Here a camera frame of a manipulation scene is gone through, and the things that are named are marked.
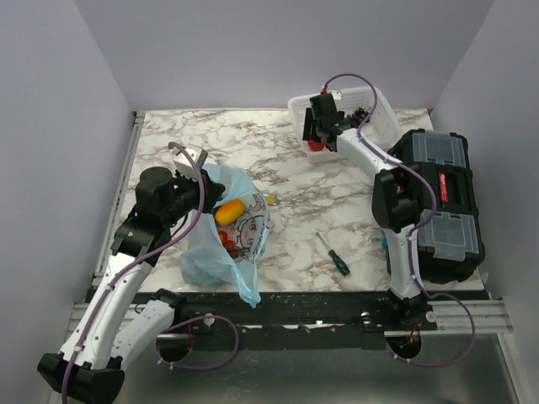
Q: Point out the black toolbox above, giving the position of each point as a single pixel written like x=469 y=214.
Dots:
x=450 y=246

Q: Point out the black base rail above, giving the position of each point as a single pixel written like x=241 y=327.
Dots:
x=301 y=320

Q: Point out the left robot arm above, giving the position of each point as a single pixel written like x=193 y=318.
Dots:
x=90 y=366

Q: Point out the red fake fruit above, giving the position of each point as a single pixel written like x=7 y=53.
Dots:
x=315 y=146

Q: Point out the blue plastic bag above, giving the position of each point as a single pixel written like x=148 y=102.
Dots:
x=219 y=255

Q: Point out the orange yellow fake fruit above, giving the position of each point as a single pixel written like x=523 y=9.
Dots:
x=229 y=212

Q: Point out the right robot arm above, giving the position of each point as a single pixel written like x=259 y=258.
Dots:
x=396 y=213

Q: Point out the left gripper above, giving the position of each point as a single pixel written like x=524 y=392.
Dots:
x=212 y=191

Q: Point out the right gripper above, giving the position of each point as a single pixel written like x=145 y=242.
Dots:
x=307 y=127

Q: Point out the green handled screwdriver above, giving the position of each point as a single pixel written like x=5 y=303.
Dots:
x=339 y=263

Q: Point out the dark fake grape bunch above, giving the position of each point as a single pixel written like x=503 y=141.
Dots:
x=359 y=117

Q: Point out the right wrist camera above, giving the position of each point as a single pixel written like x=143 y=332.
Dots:
x=334 y=92

